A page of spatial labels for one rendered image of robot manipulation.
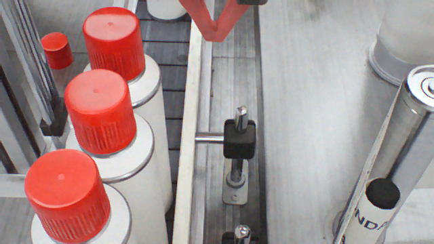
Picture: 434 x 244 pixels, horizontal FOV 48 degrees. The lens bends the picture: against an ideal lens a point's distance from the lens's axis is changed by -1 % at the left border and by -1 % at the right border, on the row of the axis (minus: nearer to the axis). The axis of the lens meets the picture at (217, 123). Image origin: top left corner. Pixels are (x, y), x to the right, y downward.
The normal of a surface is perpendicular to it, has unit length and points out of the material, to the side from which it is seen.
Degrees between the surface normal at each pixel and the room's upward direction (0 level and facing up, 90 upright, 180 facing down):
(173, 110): 0
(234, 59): 0
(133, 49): 90
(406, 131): 90
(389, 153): 90
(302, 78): 0
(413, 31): 88
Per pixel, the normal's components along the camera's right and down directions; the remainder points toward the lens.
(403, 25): -0.80, 0.45
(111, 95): -0.02, -0.63
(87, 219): 0.64, 0.61
